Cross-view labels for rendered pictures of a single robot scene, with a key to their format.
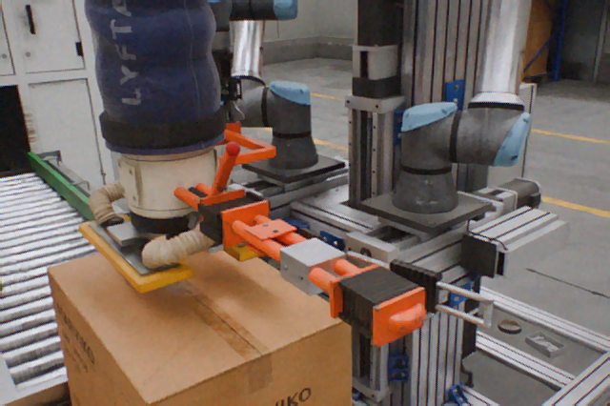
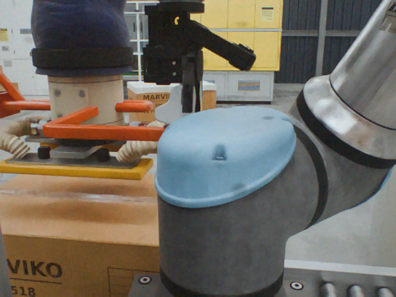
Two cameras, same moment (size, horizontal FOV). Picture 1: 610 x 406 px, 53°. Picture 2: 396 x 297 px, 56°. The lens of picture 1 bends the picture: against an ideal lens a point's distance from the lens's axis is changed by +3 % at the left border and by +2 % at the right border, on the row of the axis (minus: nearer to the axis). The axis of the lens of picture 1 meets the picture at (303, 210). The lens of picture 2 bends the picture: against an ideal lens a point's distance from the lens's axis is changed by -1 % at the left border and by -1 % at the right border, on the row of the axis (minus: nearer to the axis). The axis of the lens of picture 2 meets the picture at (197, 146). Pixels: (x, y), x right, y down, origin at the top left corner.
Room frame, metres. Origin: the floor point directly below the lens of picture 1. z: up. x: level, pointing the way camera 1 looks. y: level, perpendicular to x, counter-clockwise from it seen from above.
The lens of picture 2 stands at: (1.91, -0.22, 1.33)
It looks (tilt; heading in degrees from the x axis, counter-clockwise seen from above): 16 degrees down; 133
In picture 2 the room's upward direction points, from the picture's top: straight up
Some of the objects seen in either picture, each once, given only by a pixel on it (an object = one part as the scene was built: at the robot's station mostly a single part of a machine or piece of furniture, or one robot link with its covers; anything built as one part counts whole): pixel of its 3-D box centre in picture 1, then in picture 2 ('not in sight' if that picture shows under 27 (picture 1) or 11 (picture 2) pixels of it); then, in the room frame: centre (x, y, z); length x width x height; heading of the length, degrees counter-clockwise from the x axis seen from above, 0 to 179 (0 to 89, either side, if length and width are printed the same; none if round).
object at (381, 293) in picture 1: (376, 303); not in sight; (0.61, -0.08, 1.18); 0.08 x 0.07 x 0.05; 35
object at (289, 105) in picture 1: (288, 106); (228, 187); (1.72, 0.03, 1.20); 0.13 x 0.12 x 0.14; 81
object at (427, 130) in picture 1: (431, 133); not in sight; (1.33, -0.30, 1.20); 0.13 x 0.12 x 0.14; 66
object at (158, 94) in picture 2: not in sight; (171, 109); (-0.21, 1.75, 0.82); 0.60 x 0.40 x 0.40; 61
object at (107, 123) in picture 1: (166, 120); (83, 56); (1.11, 0.25, 1.30); 0.23 x 0.23 x 0.04
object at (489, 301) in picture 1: (382, 270); not in sight; (0.70, -0.10, 1.18); 0.31 x 0.03 x 0.05; 47
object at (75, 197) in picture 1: (78, 191); not in sight; (2.81, 1.10, 0.60); 1.60 x 0.10 x 0.09; 35
